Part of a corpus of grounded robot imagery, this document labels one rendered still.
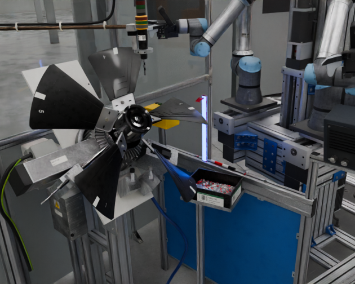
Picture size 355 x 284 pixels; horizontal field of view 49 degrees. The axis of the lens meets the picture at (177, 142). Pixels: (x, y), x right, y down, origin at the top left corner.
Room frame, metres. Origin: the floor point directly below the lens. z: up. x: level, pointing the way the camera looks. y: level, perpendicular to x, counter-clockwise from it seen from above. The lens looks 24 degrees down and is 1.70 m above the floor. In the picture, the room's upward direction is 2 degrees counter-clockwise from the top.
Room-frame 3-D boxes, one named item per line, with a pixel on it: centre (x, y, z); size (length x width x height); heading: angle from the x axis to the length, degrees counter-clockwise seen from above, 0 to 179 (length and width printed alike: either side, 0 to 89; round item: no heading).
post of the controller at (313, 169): (1.31, -0.52, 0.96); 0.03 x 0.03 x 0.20; 47
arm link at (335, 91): (1.62, -0.68, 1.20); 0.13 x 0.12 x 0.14; 59
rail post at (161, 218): (1.90, 0.10, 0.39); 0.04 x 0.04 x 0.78; 47
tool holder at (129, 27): (1.42, 0.12, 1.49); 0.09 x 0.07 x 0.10; 82
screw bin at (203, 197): (1.44, -0.15, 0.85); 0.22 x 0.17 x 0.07; 62
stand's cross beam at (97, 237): (1.47, 0.36, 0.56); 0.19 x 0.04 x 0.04; 47
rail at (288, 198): (1.61, -0.21, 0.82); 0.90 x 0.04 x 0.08; 47
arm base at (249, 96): (2.04, -0.40, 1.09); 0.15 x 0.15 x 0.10
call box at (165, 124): (1.88, 0.08, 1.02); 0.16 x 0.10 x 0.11; 47
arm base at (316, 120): (1.63, -0.67, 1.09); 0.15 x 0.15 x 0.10
